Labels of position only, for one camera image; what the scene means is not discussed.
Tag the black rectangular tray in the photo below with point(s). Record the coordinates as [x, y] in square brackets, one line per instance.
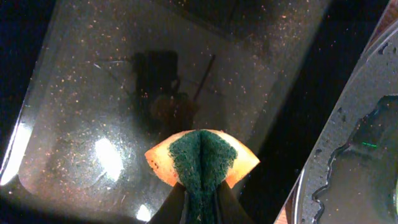
[87, 87]

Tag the black round tray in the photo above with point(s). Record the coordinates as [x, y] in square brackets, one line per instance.
[351, 174]

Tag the green yellow sponge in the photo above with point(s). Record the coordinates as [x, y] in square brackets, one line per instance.
[201, 160]

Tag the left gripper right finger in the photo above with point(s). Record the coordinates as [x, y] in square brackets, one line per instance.
[229, 210]

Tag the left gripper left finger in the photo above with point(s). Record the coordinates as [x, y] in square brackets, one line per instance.
[171, 210]

